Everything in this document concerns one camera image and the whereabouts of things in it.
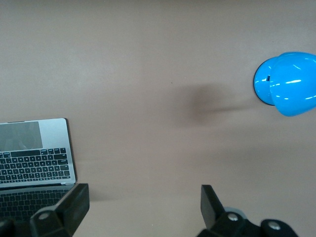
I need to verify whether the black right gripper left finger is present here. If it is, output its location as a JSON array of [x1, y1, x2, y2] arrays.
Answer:
[[0, 183, 90, 237]]

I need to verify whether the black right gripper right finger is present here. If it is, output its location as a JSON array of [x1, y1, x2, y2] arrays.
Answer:
[[196, 184, 300, 237]]

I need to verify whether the silver laptop with black keyboard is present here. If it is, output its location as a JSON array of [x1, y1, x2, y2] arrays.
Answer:
[[0, 118, 77, 222]]

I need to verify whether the glossy blue desk lamp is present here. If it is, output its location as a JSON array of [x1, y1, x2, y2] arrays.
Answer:
[[252, 51, 316, 118]]

